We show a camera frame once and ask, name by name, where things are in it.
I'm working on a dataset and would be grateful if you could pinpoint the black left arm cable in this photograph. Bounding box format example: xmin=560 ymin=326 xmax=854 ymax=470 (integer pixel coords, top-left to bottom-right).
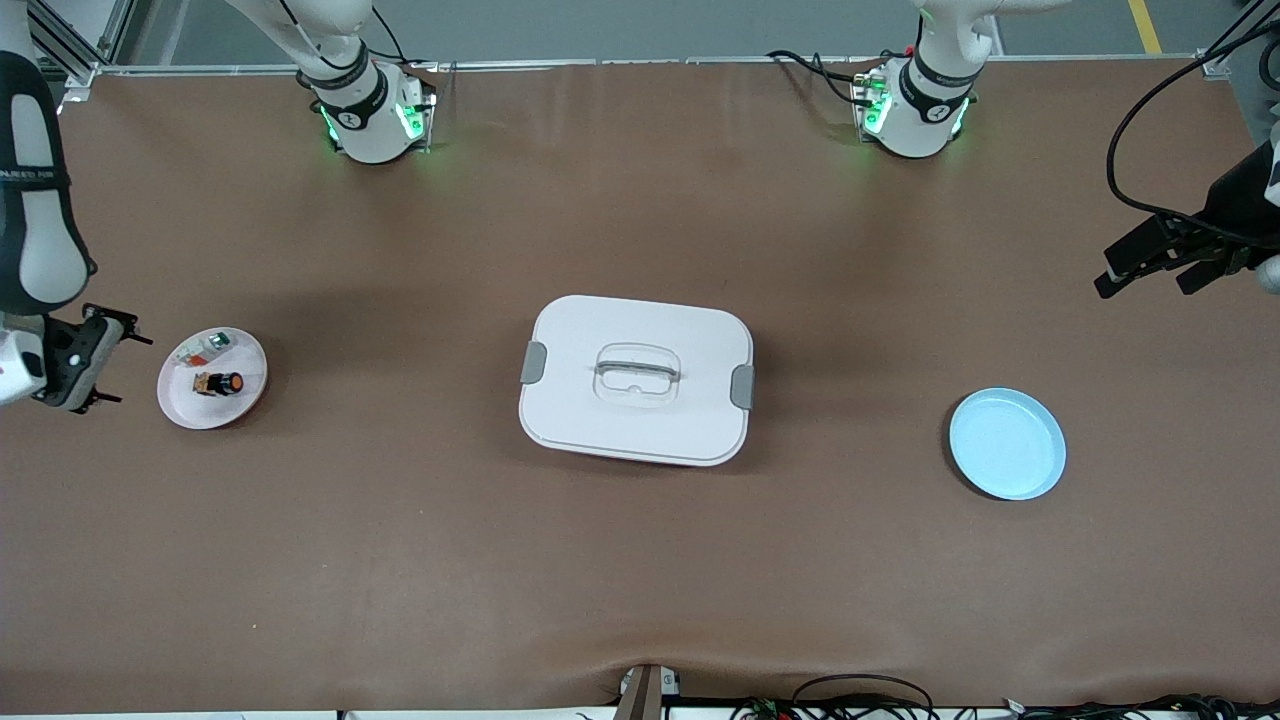
xmin=1105 ymin=15 xmax=1280 ymax=251

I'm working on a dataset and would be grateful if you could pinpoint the pink round plate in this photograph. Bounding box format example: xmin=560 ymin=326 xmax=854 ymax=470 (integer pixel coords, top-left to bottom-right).
xmin=157 ymin=327 xmax=269 ymax=431

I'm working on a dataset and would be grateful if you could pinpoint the white lidded storage box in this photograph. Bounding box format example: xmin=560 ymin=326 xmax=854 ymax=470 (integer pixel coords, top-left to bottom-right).
xmin=518 ymin=294 xmax=755 ymax=468

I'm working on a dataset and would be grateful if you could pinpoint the aluminium frame profile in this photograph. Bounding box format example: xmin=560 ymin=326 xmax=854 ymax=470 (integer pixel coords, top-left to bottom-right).
xmin=25 ymin=0 xmax=136 ymax=89

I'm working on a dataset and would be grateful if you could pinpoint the small white orange switch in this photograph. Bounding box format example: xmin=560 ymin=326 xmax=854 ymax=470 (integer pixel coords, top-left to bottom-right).
xmin=172 ymin=333 xmax=233 ymax=369

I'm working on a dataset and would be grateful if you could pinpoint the light blue round plate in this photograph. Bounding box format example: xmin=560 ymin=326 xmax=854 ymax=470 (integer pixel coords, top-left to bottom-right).
xmin=949 ymin=388 xmax=1067 ymax=501

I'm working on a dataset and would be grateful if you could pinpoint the tangled black cable bundle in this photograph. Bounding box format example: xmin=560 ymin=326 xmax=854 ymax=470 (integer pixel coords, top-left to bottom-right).
xmin=730 ymin=674 xmax=1280 ymax=720

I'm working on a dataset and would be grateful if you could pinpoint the black base power cable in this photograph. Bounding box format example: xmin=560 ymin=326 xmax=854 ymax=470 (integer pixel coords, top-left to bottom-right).
xmin=767 ymin=49 xmax=883 ymax=107

